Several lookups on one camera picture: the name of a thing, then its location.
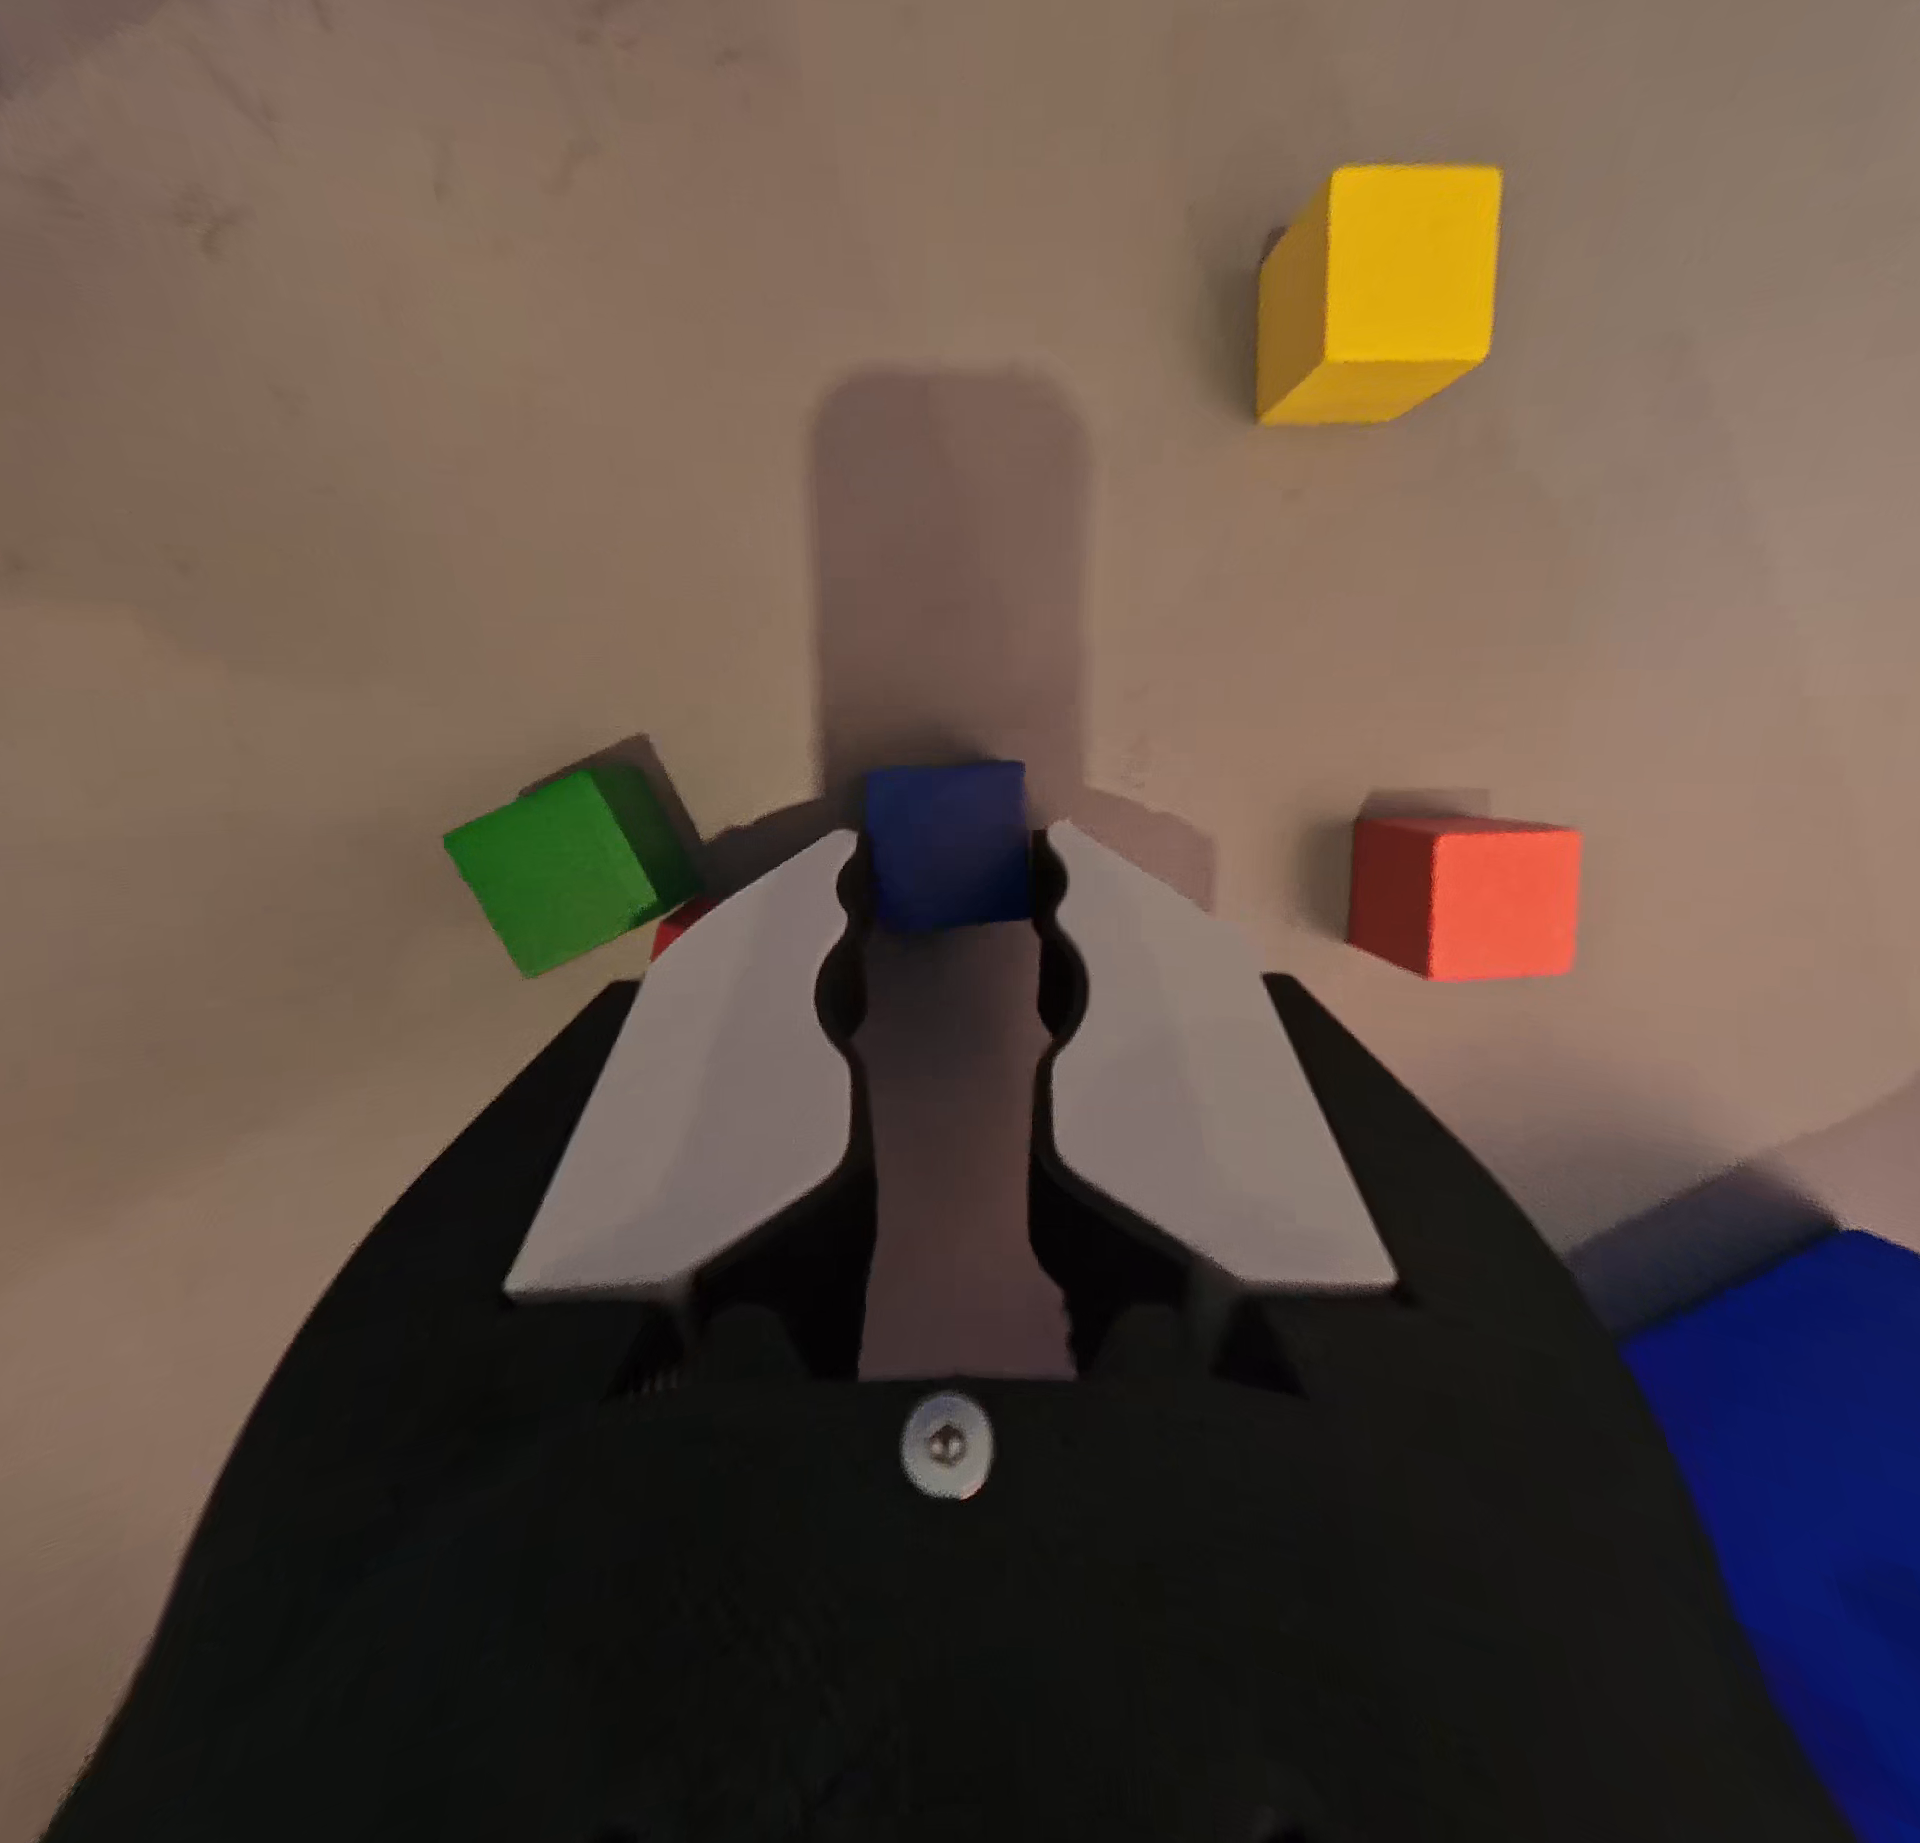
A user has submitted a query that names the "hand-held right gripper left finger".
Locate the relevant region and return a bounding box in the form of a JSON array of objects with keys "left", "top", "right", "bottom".
[{"left": 502, "top": 826, "right": 872, "bottom": 1351}]

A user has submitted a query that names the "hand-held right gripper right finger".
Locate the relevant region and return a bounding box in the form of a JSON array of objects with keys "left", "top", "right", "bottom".
[{"left": 1025, "top": 816, "right": 1399, "bottom": 1351}]

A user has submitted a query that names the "green wooden cube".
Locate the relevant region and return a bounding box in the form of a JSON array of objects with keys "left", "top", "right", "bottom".
[{"left": 443, "top": 768, "right": 698, "bottom": 979}]

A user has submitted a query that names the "blue wooden cube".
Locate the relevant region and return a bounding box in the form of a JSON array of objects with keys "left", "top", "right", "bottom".
[{"left": 862, "top": 761, "right": 1038, "bottom": 933}]

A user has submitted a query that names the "orange wooden cube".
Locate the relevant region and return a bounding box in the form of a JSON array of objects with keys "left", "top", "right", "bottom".
[{"left": 1347, "top": 815, "right": 1584, "bottom": 984}]

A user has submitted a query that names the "blue plastic bin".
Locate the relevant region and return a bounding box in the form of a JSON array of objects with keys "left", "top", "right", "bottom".
[{"left": 1620, "top": 1228, "right": 1920, "bottom": 1843}]

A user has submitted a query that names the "yellow wooden cube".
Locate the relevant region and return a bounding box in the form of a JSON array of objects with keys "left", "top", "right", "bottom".
[{"left": 1251, "top": 162, "right": 1504, "bottom": 426}]

